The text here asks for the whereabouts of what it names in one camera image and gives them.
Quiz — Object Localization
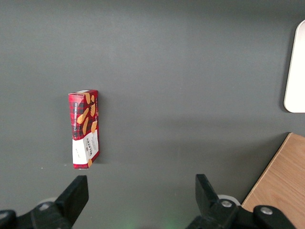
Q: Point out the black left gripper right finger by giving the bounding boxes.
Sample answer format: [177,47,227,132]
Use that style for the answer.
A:
[185,174,296,229]

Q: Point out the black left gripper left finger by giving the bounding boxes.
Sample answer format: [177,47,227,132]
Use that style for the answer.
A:
[0,175,90,229]

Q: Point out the wooden two-drawer cabinet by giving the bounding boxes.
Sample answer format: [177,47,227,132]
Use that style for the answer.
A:
[241,132,305,229]

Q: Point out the red tartan shortbread cookie box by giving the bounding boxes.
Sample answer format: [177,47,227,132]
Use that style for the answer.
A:
[68,89,100,170]

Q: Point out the cream plastic tray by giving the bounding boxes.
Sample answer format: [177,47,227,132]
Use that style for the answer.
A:
[283,19,305,113]

